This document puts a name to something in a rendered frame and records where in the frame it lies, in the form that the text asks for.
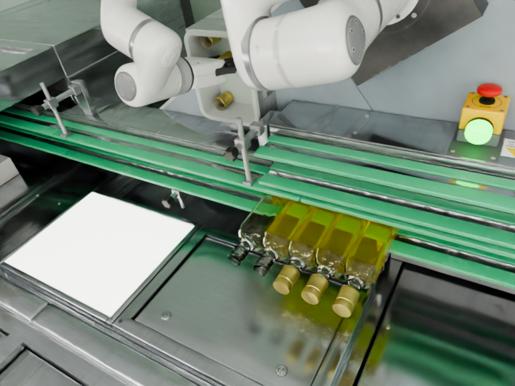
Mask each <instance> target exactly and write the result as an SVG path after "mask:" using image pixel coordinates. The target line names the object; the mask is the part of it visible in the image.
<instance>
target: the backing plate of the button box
mask: <svg viewBox="0 0 515 386"><path fill-rule="evenodd" d="M458 129H459V124H458V126H457V129H456V130H455V133H454V136H453V138H452V140H451V144H450V145H449V148H448V151H447V153H446V154H447V155H456V156H460V157H465V158H469V159H477V160H482V161H487V162H495V163H498V161H499V158H500V152H501V149H502V145H503V142H504V137H505V133H506V129H502V132H501V135H500V140H499V143H498V146H497V147H494V146H485V145H477V144H473V143H470V142H461V141H457V140H456V138H457V134H458Z"/></svg>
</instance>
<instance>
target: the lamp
mask: <svg viewBox="0 0 515 386"><path fill-rule="evenodd" d="M493 132H494V125H493V123H492V122H491V121H490V120H488V119H486V118H483V117H477V118H473V119H471V120H470V121H469V122H468V123H467V125H466V128H465V132H464V135H465V138H466V139H467V141H468V142H471V143H473V144H477V145H480V144H484V143H486V142H487V141H489V139H490V138H491V136H492V134H493Z"/></svg>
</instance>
